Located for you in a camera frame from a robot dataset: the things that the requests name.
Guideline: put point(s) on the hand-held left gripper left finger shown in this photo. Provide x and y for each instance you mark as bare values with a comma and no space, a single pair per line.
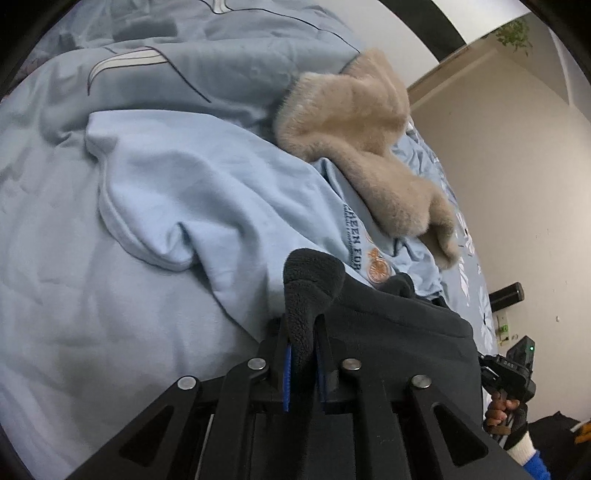
286,378

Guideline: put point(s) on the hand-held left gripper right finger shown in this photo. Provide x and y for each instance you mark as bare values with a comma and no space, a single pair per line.
328,383

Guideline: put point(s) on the dark grey fleece garment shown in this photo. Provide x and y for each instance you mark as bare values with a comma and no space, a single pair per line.
397,323

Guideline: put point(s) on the person's right hand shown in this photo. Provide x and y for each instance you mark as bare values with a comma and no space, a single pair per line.
505,417

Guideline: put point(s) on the dark bag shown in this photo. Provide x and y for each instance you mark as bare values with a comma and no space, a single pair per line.
556,443

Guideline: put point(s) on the floral blue bed sheet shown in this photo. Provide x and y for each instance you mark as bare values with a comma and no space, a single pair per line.
466,272

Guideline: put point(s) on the light blue sweatshirt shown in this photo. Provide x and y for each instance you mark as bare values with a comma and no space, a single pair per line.
221,194

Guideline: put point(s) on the light blue duvet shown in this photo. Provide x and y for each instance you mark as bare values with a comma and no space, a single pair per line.
69,277

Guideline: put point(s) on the beige fluffy garment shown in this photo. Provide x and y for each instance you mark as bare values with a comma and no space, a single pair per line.
351,138

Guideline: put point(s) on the green hanging plant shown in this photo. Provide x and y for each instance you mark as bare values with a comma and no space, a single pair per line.
515,32

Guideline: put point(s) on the white wall socket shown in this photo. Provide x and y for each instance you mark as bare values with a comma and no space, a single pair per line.
502,330

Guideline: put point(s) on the black wall-mounted bar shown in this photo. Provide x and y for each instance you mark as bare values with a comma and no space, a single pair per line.
507,295

